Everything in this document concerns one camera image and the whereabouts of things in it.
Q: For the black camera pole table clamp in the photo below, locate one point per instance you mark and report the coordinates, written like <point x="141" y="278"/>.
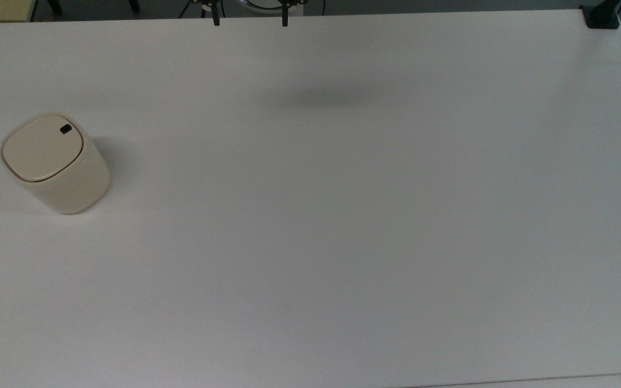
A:
<point x="600" y="17"/>

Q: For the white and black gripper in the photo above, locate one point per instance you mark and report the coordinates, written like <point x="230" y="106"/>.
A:
<point x="267" y="3"/>

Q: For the black chair leg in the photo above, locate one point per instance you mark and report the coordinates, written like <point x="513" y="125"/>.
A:
<point x="55" y="6"/>
<point x="133" y="5"/>

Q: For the cream plastic trash bin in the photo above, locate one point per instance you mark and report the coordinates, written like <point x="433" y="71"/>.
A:
<point x="52" y="172"/>

